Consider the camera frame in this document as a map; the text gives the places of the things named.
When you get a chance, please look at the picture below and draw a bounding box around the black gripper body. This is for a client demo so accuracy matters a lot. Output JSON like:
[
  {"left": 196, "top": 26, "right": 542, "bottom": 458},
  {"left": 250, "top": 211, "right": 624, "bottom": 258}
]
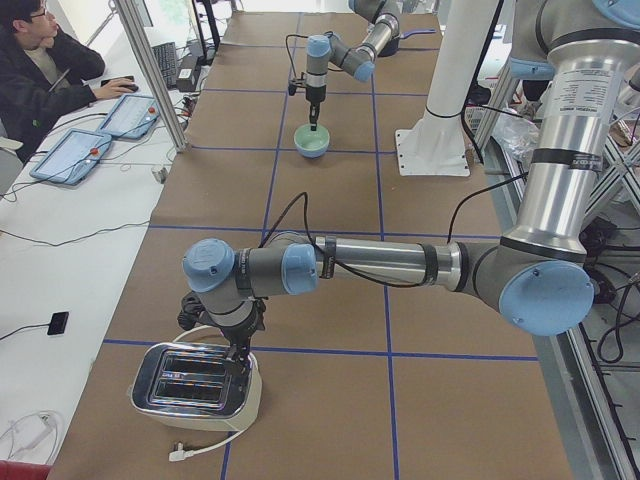
[
  {"left": 217, "top": 307, "right": 265, "bottom": 348},
  {"left": 305, "top": 85, "right": 325, "bottom": 105}
]

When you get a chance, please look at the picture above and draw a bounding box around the green bowl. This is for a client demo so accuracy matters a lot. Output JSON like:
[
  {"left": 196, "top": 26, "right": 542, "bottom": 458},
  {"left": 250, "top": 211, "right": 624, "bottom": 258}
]
[{"left": 294, "top": 124, "right": 330, "bottom": 150}]

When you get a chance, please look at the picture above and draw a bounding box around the blue bowl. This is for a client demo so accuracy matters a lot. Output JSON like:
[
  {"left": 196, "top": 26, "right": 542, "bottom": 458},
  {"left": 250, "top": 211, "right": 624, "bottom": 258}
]
[{"left": 297, "top": 148, "right": 327, "bottom": 159}]

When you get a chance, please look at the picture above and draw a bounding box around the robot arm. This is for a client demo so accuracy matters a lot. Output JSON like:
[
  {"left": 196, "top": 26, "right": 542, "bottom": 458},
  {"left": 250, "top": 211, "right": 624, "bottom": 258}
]
[
  {"left": 302, "top": 1, "right": 401, "bottom": 131},
  {"left": 178, "top": 1, "right": 639, "bottom": 371}
]

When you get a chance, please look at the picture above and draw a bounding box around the white chrome toaster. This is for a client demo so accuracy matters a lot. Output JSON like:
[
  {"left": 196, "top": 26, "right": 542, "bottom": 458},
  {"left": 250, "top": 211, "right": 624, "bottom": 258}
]
[{"left": 130, "top": 342, "right": 262, "bottom": 432}]

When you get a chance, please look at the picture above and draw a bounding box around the blue saucepan with lid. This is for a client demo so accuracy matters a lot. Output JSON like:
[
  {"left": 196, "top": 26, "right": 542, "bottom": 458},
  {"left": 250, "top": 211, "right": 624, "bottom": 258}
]
[{"left": 378, "top": 28, "right": 437, "bottom": 57}]

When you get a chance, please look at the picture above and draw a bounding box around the black keyboard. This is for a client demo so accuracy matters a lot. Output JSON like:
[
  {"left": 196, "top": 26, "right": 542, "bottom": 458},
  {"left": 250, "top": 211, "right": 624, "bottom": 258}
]
[{"left": 151, "top": 42, "right": 178, "bottom": 89}]

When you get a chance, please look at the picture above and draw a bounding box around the small black box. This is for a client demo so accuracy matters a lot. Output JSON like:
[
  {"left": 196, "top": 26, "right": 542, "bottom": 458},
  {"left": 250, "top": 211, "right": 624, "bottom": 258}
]
[{"left": 47, "top": 311, "right": 69, "bottom": 336}]

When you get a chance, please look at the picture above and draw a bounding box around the black computer mouse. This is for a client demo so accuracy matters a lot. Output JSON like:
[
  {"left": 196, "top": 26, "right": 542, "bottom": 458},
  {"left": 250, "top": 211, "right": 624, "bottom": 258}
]
[{"left": 121, "top": 84, "right": 139, "bottom": 93}]

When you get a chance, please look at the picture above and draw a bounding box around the far blue teach pendant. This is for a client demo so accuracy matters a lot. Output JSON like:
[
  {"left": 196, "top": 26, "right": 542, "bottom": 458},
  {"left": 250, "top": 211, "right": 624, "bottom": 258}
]
[{"left": 97, "top": 94, "right": 159, "bottom": 140}]

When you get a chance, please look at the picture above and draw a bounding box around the blue teach pendant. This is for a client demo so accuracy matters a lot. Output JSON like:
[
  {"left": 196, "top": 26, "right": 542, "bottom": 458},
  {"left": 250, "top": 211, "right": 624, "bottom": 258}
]
[
  {"left": 29, "top": 129, "right": 113, "bottom": 186},
  {"left": 97, "top": 94, "right": 159, "bottom": 140}
]

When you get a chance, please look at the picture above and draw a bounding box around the crumpled plastic bag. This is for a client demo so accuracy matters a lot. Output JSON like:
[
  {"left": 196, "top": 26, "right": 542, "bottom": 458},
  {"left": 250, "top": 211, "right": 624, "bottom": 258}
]
[{"left": 493, "top": 116, "right": 540, "bottom": 164}]

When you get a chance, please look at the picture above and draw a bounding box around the near blue teach pendant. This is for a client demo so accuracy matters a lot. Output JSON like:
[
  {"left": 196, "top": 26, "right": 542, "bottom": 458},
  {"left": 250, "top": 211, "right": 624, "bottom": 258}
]
[{"left": 29, "top": 129, "right": 113, "bottom": 186}]

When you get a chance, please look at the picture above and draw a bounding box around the seated person in black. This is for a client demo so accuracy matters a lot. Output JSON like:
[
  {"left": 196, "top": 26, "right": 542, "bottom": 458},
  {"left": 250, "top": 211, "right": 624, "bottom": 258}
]
[{"left": 1, "top": 1, "right": 134, "bottom": 163}]

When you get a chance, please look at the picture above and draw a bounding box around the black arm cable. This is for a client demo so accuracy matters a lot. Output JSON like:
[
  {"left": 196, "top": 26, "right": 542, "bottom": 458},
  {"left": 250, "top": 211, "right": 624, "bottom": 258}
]
[
  {"left": 257, "top": 174, "right": 531, "bottom": 289},
  {"left": 284, "top": 30, "right": 336, "bottom": 84}
]

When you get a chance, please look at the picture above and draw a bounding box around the white toaster power cord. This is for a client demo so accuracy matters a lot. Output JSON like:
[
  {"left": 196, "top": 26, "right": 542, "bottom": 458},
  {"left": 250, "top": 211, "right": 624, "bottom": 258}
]
[{"left": 167, "top": 323, "right": 257, "bottom": 464}]

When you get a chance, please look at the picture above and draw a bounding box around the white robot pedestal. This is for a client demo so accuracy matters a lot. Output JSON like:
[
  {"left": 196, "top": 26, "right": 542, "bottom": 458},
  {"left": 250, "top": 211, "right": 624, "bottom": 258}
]
[{"left": 396, "top": 0, "right": 501, "bottom": 177}]

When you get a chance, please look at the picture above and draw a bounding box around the aluminium frame post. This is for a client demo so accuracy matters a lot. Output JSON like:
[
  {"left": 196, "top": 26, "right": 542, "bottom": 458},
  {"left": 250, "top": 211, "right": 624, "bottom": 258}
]
[{"left": 114, "top": 0, "right": 188, "bottom": 153}]

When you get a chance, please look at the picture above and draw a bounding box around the white cable bundle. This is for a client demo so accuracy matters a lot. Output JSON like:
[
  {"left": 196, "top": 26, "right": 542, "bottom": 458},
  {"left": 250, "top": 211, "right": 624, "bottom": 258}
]
[{"left": 0, "top": 409, "right": 64, "bottom": 464}]

